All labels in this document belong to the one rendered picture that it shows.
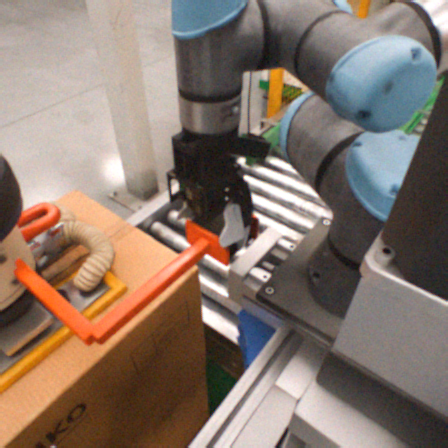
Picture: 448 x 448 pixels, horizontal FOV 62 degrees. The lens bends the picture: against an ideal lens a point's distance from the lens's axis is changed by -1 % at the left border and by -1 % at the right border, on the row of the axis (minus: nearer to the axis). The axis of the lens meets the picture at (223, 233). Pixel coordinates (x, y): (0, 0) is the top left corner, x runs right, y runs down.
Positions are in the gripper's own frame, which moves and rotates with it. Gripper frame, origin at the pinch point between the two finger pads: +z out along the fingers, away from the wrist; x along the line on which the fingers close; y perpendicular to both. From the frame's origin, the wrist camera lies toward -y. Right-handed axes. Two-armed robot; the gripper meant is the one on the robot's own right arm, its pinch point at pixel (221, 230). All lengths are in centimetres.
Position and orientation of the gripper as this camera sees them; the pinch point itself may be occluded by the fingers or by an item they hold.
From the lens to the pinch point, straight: 61.8
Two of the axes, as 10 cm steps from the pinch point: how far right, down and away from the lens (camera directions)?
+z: -0.1, 7.1, 7.0
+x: 7.7, 4.5, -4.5
